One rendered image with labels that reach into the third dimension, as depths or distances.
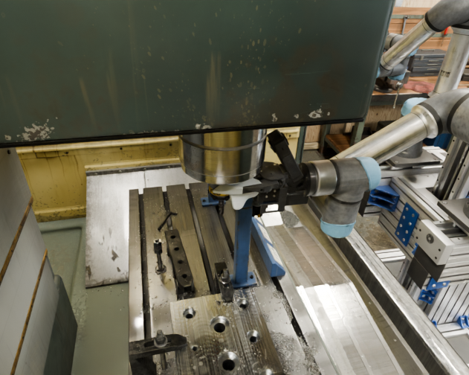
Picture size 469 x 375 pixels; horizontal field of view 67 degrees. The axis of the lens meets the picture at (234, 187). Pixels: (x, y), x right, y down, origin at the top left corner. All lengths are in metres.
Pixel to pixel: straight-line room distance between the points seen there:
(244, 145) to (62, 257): 1.37
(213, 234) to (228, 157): 0.76
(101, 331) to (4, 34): 1.14
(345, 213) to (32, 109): 0.62
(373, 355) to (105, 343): 0.89
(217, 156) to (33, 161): 1.36
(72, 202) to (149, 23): 1.56
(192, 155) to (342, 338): 0.87
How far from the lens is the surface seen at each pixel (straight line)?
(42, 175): 1.88
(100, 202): 1.74
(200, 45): 0.46
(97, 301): 1.53
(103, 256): 1.62
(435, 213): 1.58
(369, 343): 1.33
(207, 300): 0.98
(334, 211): 0.82
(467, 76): 3.93
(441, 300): 2.03
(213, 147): 0.57
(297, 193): 0.75
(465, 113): 0.97
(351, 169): 0.77
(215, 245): 1.27
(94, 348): 1.41
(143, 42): 0.46
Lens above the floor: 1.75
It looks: 33 degrees down
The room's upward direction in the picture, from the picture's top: 2 degrees clockwise
